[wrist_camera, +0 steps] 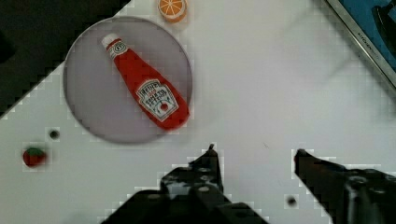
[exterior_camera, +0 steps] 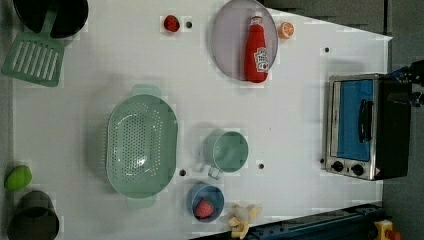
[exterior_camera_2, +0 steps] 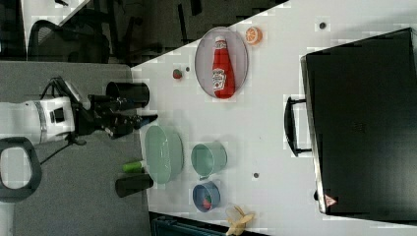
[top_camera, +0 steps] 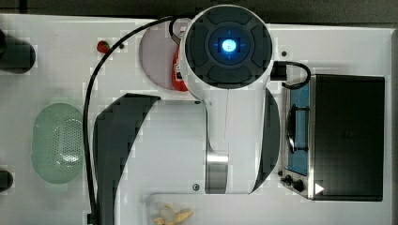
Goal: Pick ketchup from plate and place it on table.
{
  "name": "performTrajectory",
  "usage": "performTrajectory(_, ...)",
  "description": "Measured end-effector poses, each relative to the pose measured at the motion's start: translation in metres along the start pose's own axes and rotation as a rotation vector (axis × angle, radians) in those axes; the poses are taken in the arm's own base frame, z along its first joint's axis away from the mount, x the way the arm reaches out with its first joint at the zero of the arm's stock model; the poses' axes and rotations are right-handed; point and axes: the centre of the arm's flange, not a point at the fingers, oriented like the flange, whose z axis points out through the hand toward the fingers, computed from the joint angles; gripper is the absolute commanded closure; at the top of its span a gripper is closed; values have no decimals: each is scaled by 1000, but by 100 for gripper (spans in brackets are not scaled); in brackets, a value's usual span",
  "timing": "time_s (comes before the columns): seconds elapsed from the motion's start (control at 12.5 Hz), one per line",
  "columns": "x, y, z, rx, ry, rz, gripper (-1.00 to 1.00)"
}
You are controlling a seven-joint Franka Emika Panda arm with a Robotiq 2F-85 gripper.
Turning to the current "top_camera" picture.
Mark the red plush ketchup bottle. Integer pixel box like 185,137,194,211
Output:
172,48,188,92

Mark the red toy strawberry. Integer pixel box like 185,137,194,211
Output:
97,40,110,53

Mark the silver toaster oven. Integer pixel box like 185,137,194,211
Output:
278,74,385,202

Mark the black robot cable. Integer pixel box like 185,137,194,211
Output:
82,16,192,225

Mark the dark grey cup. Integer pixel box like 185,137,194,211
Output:
0,171,14,192

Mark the green plastic colander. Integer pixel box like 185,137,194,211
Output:
31,103,84,185

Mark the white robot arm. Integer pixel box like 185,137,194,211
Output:
93,5,274,225

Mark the grey round plate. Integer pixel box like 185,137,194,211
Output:
139,22,178,91

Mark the black pot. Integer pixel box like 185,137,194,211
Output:
0,30,36,74

